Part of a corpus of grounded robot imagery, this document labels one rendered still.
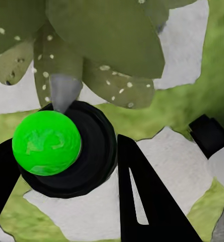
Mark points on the insectifuge atomizer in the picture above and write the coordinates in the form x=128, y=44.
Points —
x=67, y=148

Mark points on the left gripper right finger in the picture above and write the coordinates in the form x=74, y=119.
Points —
x=166, y=220

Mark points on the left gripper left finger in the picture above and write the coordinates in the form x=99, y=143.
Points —
x=9, y=172

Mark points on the pot plant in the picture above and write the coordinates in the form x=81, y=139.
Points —
x=112, y=46

